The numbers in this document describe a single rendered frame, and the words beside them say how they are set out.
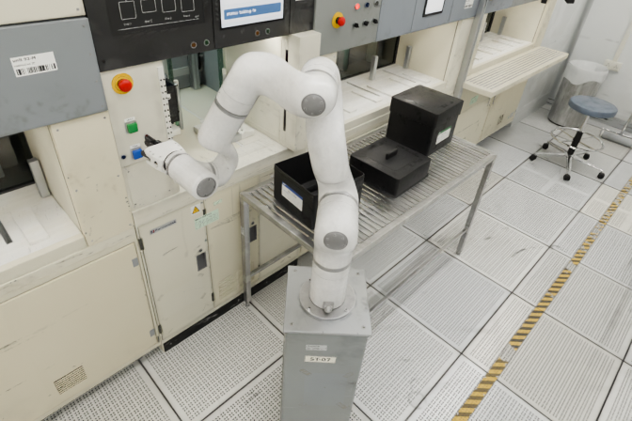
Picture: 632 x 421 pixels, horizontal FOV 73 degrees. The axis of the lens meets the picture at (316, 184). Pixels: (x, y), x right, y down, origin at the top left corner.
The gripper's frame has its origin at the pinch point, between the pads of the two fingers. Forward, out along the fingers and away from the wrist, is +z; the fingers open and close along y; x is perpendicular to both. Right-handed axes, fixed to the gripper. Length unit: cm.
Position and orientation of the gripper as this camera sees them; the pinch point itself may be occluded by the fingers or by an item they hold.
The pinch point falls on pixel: (150, 142)
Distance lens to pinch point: 144.0
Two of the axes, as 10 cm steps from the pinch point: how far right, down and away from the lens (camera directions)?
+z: -7.0, -4.4, 5.6
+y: 7.1, -3.6, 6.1
